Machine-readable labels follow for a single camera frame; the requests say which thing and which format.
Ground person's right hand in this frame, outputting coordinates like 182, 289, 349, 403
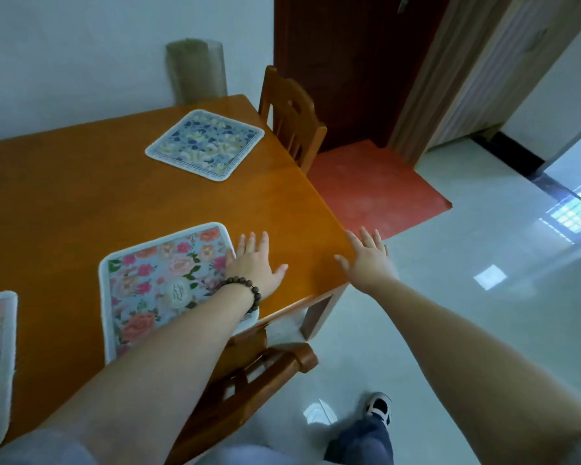
334, 227, 400, 295

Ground person's left hand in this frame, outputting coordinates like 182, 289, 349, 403
225, 231, 289, 300

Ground light blue rose placemat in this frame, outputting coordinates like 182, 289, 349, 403
98, 222, 260, 366

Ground navy white floral placemat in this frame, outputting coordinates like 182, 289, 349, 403
145, 108, 266, 183

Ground person's left forearm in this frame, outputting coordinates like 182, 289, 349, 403
41, 285, 252, 465

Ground person's right forearm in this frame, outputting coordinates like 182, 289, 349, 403
367, 278, 581, 465

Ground red floor mat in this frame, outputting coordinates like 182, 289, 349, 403
305, 139, 454, 242

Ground wooden dining chair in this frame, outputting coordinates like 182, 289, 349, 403
164, 326, 320, 465
258, 65, 328, 175

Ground black white sneaker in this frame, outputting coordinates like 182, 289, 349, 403
365, 391, 393, 427

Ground blue jeans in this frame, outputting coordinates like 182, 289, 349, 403
324, 413, 394, 465

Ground dark brown door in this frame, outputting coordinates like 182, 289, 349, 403
273, 0, 454, 153

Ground orange wooden table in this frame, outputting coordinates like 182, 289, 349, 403
0, 94, 357, 446

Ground brown bead bracelet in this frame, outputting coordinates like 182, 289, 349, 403
214, 276, 262, 315

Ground striped wooden door frame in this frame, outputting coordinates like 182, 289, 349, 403
387, 0, 581, 168

